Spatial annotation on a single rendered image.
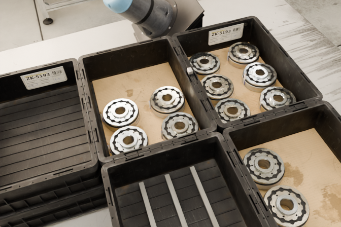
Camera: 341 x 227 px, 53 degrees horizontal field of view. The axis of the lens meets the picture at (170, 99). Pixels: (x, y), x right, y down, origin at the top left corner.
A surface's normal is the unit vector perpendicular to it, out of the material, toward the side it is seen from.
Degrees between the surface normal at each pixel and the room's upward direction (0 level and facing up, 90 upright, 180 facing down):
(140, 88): 0
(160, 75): 0
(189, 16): 43
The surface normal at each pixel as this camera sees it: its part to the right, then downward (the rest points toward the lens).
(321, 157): -0.04, -0.66
